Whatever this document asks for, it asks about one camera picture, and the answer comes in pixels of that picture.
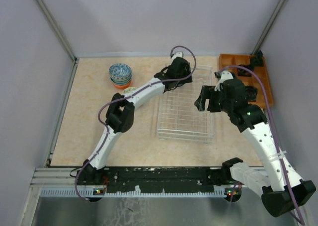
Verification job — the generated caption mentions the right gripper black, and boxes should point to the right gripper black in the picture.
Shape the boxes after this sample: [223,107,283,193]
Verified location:
[195,85,233,114]

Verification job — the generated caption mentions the white wire dish rack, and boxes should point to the white wire dish rack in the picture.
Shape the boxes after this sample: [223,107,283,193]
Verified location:
[157,65,214,144]

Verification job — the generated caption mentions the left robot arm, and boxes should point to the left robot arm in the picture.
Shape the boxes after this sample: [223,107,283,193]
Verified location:
[77,57,192,185]

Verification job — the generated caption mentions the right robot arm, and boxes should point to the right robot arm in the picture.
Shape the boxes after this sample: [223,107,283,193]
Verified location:
[194,79,316,217]

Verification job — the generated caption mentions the wooden compartment tray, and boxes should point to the wooden compartment tray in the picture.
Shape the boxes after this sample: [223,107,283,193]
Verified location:
[218,51,274,109]

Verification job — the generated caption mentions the black object tray centre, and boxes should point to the black object tray centre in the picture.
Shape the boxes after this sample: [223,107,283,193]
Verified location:
[237,64,255,77]

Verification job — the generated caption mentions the black round object in tray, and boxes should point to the black round object in tray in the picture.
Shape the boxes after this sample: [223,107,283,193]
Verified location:
[245,85,258,102]

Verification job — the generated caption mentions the yellow floral bowl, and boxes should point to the yellow floral bowl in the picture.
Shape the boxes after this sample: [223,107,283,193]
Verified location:
[123,87,137,94]

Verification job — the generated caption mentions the black object tray corner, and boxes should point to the black object tray corner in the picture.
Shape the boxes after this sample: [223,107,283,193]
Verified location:
[249,50,264,67]

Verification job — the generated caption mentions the orange bottom stacked bowl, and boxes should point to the orange bottom stacked bowl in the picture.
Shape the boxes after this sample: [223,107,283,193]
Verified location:
[112,82,131,89]

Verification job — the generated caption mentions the top blue stacked bowl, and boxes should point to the top blue stacked bowl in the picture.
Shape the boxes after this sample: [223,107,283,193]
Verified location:
[109,63,132,80]

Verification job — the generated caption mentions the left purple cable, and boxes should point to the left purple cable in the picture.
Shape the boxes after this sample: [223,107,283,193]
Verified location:
[74,45,197,202]

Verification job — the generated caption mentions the purple cable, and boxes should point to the purple cable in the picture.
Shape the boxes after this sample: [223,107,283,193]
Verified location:
[74,45,197,202]
[218,65,306,226]

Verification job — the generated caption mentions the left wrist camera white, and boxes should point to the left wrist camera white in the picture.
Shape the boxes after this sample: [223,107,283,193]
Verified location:
[170,51,184,60]

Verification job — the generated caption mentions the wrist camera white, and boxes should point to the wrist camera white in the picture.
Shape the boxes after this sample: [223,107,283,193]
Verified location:
[214,71,236,91]
[170,51,184,60]

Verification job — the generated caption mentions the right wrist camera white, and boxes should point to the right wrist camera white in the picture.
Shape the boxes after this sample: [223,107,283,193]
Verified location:
[214,71,236,91]

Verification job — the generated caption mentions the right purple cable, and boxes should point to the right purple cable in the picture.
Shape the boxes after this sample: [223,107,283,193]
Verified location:
[218,65,306,226]

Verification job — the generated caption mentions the white cable duct strip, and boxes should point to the white cable duct strip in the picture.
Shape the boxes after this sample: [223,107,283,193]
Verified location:
[41,188,239,197]

